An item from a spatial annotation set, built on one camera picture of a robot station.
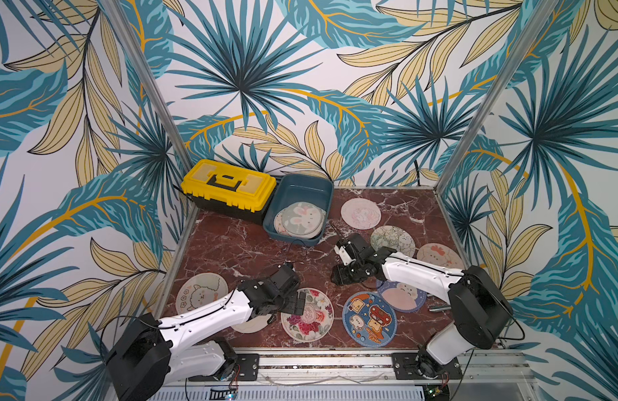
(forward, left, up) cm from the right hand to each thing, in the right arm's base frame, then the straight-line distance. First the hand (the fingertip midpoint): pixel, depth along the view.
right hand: (336, 277), depth 87 cm
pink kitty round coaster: (+31, -14, -4) cm, 34 cm away
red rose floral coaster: (-13, +8, -4) cm, 16 cm away
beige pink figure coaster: (-14, +28, -5) cm, 32 cm away
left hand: (-9, +16, 0) cm, 18 cm away
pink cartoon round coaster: (+25, +22, -2) cm, 33 cm away
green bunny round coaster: (+29, +12, -2) cm, 31 cm away
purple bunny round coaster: (-6, -23, -5) cm, 24 cm away
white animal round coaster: (-2, +49, -4) cm, 49 cm away
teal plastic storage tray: (+46, +17, -2) cm, 49 cm away
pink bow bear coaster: (+10, -42, -4) cm, 43 cm away
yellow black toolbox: (+31, +39, +14) cm, 52 cm away
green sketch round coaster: (+19, -26, -4) cm, 33 cm away
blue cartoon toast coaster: (-13, -10, -5) cm, 17 cm away
